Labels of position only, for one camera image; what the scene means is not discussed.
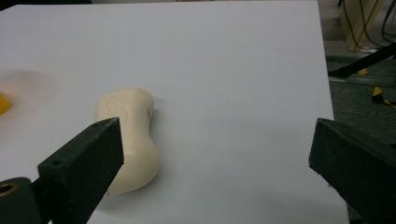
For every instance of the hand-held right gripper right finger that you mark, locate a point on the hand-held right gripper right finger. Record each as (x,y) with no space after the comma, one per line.
(358,168)

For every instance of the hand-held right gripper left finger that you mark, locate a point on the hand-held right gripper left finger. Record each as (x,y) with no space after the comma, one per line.
(84,161)

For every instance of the cream soap bar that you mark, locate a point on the cream soap bar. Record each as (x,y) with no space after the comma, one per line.
(137,137)

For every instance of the yellow and black tool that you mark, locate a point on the yellow and black tool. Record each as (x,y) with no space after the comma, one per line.
(381,97)

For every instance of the yellow object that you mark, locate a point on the yellow object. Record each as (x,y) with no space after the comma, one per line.
(4,104)

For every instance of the black stand leg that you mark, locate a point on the black stand leg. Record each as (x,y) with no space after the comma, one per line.
(364,62)

